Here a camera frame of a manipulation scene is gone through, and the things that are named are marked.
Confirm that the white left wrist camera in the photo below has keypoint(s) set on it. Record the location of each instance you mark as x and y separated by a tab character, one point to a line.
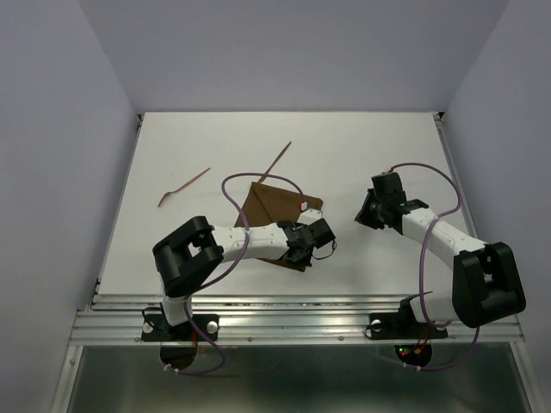
308	215

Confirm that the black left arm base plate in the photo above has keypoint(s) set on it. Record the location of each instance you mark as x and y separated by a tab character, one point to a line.
156	329

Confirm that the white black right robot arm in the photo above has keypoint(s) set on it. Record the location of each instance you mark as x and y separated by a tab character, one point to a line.
485	284

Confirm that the brown wooden knife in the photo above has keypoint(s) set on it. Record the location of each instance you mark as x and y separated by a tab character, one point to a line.
267	172

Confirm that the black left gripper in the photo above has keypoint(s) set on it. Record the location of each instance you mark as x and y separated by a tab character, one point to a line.
305	259

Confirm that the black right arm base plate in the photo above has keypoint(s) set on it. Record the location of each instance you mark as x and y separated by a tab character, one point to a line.
391	326

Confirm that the brown wooden fork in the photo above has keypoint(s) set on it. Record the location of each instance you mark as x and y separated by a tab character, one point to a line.
189	182

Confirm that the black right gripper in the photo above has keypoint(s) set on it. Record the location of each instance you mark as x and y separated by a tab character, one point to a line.
362	215

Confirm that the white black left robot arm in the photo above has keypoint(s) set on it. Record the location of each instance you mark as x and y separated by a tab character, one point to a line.
187	257

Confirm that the brown cloth napkin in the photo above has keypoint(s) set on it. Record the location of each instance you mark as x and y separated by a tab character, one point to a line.
265	204

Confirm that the aluminium rail frame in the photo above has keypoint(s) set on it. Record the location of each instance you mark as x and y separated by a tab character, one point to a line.
294	342

